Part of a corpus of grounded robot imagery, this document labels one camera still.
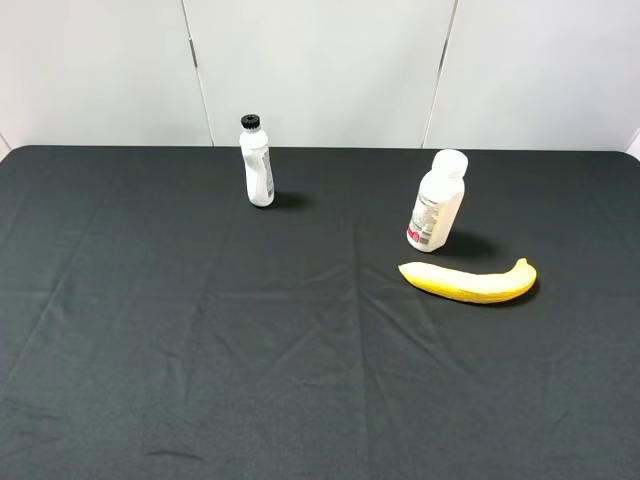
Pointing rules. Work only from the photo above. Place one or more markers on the black tablecloth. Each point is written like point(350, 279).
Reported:
point(155, 325)

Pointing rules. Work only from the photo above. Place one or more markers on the white bottle black cap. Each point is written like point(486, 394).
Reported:
point(254, 146)

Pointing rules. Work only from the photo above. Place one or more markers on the white labelled pill bottle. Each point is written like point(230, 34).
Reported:
point(439, 197)

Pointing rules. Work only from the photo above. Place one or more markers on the yellow banana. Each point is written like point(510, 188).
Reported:
point(468, 287)

